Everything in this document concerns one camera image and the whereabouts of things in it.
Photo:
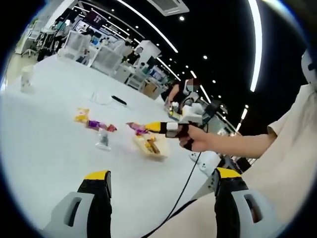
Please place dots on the white paper cup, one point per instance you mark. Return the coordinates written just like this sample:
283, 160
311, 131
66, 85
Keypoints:
26, 78

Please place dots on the clear silver food packet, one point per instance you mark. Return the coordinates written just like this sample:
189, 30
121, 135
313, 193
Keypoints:
103, 138

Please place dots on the person's right hand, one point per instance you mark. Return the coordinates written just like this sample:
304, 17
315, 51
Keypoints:
200, 142

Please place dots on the white mesh office chair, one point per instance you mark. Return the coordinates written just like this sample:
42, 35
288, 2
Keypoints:
107, 60
74, 44

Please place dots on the ceiling air conditioner unit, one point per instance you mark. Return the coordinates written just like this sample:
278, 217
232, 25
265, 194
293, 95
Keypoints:
168, 7

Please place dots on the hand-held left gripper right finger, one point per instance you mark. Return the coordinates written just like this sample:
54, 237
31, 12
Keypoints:
226, 210

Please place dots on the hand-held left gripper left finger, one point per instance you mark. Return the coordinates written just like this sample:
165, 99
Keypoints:
99, 210

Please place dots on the white square pillar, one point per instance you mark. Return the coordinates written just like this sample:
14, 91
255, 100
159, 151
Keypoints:
151, 49

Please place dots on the long ceiling strip light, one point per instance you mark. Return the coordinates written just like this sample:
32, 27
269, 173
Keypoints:
257, 49
148, 26

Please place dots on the black oblong device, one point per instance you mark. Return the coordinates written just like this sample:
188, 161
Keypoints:
119, 99

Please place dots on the white chest-worn headset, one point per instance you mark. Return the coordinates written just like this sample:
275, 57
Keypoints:
308, 67

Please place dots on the yellow-ended clear food packet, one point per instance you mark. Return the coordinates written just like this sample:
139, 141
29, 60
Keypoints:
152, 137
82, 115

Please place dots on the dark hanging sign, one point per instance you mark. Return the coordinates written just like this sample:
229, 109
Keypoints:
95, 18

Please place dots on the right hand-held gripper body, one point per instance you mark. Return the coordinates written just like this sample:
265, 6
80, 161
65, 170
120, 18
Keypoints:
190, 111

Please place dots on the purple food packet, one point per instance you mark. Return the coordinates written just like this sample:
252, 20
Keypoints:
95, 124

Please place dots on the brown cardboard box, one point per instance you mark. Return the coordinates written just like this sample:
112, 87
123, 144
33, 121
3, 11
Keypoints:
150, 89

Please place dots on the cream rectangular container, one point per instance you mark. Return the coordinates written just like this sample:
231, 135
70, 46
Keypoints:
163, 148

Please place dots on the red food bar packet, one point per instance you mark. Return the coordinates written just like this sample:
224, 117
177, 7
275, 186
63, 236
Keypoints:
112, 127

